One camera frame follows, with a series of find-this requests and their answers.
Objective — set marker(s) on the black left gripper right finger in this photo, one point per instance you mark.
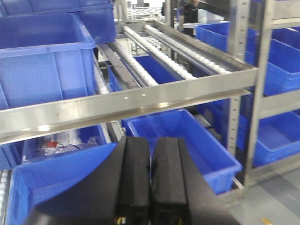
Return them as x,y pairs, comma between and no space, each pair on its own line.
180,194

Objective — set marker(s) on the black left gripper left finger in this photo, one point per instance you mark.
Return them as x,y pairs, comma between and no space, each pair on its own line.
117,191

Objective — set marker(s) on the blue bin lower centre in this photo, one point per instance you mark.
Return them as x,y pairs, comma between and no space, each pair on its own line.
217,165

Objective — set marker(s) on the blue bin front left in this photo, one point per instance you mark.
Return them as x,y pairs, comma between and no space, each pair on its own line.
35,182

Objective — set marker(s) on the blue bin with plastic bags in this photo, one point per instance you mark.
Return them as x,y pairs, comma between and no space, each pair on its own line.
79,139

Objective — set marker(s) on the blue bin right lower shelf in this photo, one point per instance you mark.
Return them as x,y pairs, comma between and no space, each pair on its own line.
278,137

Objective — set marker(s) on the blue bin shelf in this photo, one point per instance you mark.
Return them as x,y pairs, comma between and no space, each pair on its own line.
278,137
283,68

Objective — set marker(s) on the blue bin under rollers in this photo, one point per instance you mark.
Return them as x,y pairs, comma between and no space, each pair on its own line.
162,75

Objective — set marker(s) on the stainless steel shelf rack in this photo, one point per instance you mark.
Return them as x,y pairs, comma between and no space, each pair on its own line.
230,77

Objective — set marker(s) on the blue bin upper left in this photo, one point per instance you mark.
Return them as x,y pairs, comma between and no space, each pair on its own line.
44,58

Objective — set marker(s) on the white roller track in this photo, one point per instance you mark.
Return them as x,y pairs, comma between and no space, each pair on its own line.
142,67
175,66

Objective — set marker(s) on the blue bin right middle shelf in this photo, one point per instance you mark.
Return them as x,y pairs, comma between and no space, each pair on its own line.
283,68

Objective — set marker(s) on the blue bin far right rear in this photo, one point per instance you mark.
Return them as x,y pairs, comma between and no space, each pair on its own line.
216,35

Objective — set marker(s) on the blue bin top left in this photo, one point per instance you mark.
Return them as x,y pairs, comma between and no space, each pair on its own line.
96,15

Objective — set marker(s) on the neighbouring steel shelf rack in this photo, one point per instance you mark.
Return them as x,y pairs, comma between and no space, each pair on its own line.
274,14

